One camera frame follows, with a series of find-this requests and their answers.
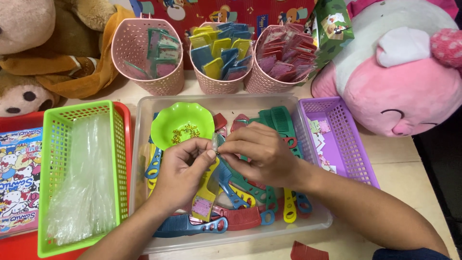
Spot person's left hand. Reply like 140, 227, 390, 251
153, 137, 218, 214

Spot person's right hand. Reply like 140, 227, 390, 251
218, 122, 308, 189

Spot yellow comb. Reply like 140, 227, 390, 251
191, 133, 221, 222

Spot heap of small gold clips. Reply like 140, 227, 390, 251
171, 124, 200, 144

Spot heap of small paper labels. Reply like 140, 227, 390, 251
308, 119, 337, 174

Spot green scalloped plastic bowl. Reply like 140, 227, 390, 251
150, 102, 215, 151

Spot pile of coloured plastic combs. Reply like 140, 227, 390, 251
144, 106, 314, 239

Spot clear plastic container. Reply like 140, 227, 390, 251
129, 95, 333, 255

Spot pink basket with red packets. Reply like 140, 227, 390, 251
244, 25, 318, 94

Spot purple plastic mesh basket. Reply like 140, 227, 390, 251
298, 96, 380, 190

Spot pink basket with yellow-blue packets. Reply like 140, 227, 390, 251
189, 22, 254, 95

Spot stack of clear plastic sleeves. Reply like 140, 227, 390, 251
47, 114, 117, 246

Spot loose red plastic comb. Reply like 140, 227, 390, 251
290, 240, 330, 260

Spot bunch of red packed combs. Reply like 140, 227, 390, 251
257, 24, 318, 83

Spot bunch of yellow-blue packed combs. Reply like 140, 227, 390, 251
189, 22, 253, 81

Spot bunch of green packed combs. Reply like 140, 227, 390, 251
123, 28, 181, 80

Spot green plastic mesh basket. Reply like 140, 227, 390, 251
38, 100, 129, 258

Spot pink basket with green packets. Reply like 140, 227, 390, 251
111, 17, 185, 97

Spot green cartoon gift bag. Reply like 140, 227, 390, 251
296, 0, 355, 86

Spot pink and white plush toy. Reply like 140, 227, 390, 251
311, 0, 462, 138

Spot cartoon print sticker pack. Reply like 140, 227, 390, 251
0, 127, 43, 240

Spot red cartoon gift bag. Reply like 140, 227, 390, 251
129, 0, 318, 70

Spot brown plush with orange scarf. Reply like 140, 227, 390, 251
0, 0, 136, 100

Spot dark blue sleeve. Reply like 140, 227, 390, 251
372, 247, 452, 260

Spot red plastic tray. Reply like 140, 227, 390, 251
0, 101, 133, 260

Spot brown monkey plush toy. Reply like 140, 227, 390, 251
0, 72, 61, 117

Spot beige plush toy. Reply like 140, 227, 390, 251
0, 0, 56, 55

